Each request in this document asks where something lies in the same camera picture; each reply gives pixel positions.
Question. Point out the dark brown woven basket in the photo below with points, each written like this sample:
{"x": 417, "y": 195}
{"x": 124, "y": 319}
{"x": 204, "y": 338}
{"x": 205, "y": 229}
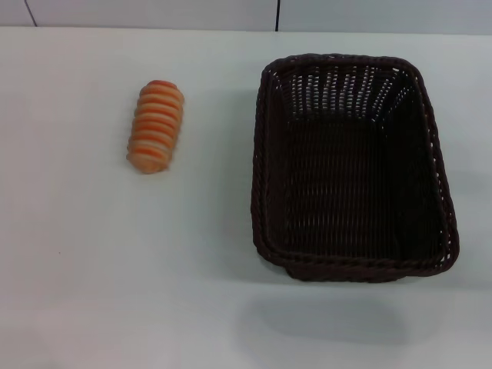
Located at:
{"x": 346, "y": 192}

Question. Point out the orange ridged bread roll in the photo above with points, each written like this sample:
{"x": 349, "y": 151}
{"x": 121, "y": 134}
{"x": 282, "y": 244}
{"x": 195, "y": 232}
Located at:
{"x": 155, "y": 127}

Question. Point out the black vertical wall strip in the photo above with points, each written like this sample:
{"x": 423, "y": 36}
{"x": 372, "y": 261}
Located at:
{"x": 277, "y": 15}

